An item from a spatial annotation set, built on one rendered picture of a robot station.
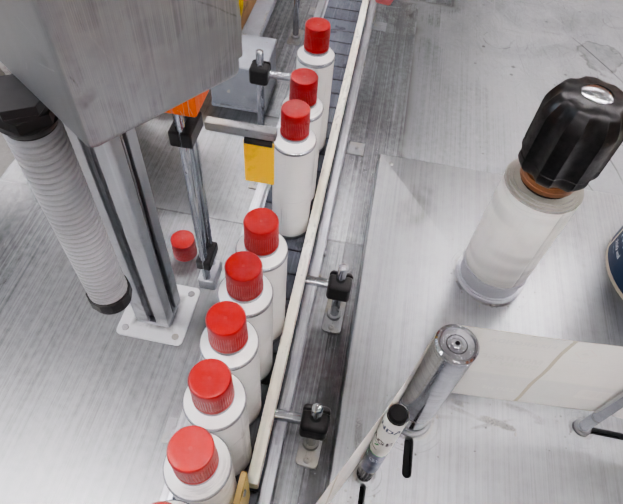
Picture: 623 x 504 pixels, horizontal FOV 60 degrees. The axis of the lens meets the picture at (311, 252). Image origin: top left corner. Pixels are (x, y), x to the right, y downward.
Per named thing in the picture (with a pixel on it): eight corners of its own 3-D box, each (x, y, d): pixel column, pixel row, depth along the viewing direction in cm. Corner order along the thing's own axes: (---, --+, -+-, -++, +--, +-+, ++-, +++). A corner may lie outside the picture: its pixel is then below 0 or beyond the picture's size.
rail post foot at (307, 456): (316, 470, 61) (317, 468, 61) (294, 464, 61) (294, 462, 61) (326, 422, 65) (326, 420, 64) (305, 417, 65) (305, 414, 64)
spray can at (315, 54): (322, 157, 84) (335, 38, 67) (289, 151, 84) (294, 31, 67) (327, 135, 87) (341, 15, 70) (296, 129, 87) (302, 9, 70)
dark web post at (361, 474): (371, 484, 56) (409, 426, 41) (355, 480, 56) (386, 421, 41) (373, 467, 57) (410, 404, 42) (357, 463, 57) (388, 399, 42)
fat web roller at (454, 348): (429, 441, 59) (485, 373, 44) (388, 433, 59) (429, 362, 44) (431, 402, 62) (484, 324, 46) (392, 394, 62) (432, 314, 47)
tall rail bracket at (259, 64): (292, 145, 92) (295, 61, 79) (250, 138, 92) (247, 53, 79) (295, 133, 94) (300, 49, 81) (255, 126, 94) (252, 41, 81)
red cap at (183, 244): (174, 242, 79) (171, 228, 76) (198, 242, 79) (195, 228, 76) (172, 261, 77) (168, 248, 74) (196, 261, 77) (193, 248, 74)
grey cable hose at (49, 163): (124, 321, 44) (31, 118, 27) (83, 313, 44) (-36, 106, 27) (140, 285, 46) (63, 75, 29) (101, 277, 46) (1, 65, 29)
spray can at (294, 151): (305, 242, 74) (314, 127, 57) (268, 235, 74) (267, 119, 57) (311, 214, 77) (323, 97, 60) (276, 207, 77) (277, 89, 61)
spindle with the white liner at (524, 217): (523, 310, 69) (658, 135, 45) (454, 297, 70) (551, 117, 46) (520, 255, 75) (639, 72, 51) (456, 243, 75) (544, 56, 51)
